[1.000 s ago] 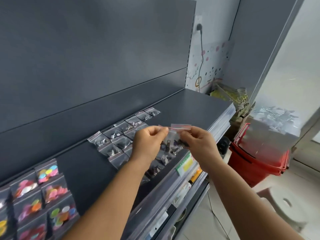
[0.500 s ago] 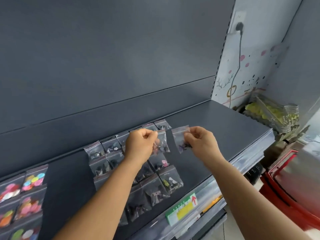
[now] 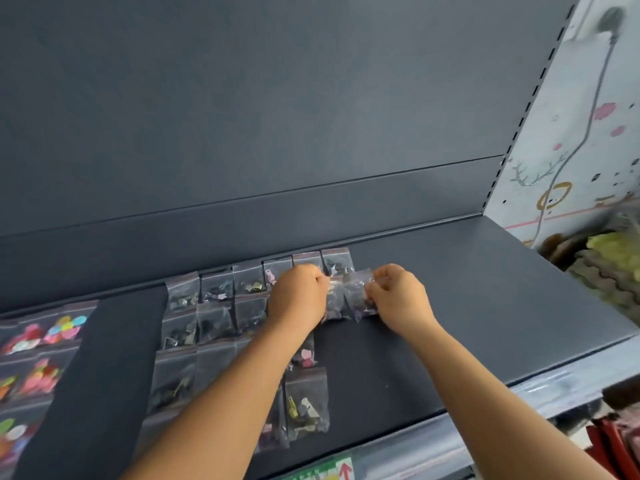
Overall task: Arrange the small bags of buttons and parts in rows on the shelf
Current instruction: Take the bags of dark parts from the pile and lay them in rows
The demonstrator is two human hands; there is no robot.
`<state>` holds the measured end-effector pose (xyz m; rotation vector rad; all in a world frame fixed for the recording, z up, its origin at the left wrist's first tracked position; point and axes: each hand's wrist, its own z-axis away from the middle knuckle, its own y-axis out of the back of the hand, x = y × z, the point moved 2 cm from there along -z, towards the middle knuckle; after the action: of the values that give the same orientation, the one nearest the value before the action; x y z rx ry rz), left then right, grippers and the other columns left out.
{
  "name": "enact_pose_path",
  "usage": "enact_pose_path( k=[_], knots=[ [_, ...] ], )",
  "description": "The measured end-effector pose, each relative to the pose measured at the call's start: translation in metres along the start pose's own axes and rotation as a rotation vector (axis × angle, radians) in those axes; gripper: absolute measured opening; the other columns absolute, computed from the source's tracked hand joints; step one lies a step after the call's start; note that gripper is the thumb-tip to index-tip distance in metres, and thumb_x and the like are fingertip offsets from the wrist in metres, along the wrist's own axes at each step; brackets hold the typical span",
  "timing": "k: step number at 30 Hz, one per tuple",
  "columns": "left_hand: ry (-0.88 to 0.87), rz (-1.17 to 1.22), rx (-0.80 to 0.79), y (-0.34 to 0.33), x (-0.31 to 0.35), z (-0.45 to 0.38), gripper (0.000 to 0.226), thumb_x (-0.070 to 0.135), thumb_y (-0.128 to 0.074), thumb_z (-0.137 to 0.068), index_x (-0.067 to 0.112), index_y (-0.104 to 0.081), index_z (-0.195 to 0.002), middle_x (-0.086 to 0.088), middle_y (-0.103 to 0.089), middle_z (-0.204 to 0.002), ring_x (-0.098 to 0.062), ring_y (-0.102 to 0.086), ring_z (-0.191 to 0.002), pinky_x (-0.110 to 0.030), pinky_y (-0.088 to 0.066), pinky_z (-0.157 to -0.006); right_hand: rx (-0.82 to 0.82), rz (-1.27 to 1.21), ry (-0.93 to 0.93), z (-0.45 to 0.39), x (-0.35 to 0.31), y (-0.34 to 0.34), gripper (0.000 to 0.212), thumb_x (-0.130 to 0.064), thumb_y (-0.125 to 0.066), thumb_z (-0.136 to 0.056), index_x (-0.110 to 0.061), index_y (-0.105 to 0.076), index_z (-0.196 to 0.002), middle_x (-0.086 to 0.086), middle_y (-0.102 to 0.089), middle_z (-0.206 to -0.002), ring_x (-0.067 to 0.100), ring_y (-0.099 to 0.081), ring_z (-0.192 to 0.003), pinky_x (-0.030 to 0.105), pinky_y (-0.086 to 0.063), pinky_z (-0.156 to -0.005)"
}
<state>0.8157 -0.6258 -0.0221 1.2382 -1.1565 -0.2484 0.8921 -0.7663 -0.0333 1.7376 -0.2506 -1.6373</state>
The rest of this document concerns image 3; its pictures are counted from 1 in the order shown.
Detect person's left hand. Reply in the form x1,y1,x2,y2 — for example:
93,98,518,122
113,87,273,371
267,264,331,341

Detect person's right hand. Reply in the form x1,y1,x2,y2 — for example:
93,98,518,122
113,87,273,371
365,263,441,341

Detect rows of small dark packets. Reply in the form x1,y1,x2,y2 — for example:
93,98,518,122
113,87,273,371
132,247,356,461

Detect grid of arranged button bags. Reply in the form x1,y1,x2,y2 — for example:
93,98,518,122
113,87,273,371
0,300,100,465

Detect person's right forearm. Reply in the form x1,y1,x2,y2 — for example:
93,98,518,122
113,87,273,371
407,318,617,480

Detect person's left forearm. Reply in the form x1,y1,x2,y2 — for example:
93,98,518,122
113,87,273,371
119,322,313,480

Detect black basket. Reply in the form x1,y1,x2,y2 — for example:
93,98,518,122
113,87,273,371
549,398,607,437

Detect bundle of yellow green packets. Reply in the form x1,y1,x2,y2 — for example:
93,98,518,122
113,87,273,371
539,214,640,323

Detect white illustrated side panel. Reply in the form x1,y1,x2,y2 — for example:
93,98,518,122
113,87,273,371
483,0,640,248

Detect black power cable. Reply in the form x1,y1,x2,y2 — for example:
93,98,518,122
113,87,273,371
529,7,626,245

